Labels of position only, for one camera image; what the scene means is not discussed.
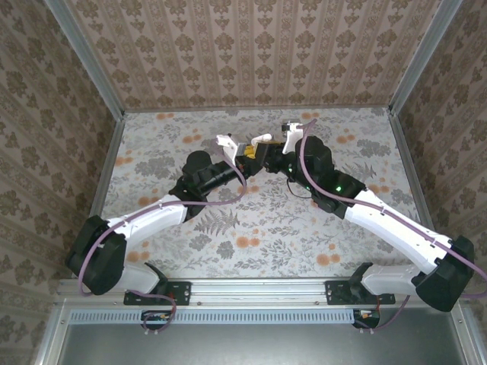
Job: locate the white earbud charging case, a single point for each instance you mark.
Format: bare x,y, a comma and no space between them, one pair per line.
263,138

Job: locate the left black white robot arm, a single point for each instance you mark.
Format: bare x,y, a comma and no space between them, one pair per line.
152,216

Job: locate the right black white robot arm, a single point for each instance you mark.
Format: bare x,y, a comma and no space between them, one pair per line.
395,228

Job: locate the small connector board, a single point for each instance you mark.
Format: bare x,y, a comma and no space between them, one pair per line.
367,315
156,316

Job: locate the grey metal panel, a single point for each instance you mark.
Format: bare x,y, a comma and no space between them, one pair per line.
247,346

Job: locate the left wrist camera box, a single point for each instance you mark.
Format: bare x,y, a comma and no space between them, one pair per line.
228,142

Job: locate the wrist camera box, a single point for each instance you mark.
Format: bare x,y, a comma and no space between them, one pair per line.
228,142
293,131

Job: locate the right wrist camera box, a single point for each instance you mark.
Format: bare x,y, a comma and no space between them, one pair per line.
293,131

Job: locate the aluminium side rail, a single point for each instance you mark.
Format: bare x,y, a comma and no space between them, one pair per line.
405,152
111,152

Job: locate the aluminium table edge rail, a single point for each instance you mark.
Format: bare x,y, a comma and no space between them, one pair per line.
258,291

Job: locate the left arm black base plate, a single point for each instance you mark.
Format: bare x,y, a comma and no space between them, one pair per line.
179,292

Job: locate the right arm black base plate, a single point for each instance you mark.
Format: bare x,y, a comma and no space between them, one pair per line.
338,292

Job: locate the aluminium corner post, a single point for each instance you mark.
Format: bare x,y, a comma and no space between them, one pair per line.
423,57
86,57

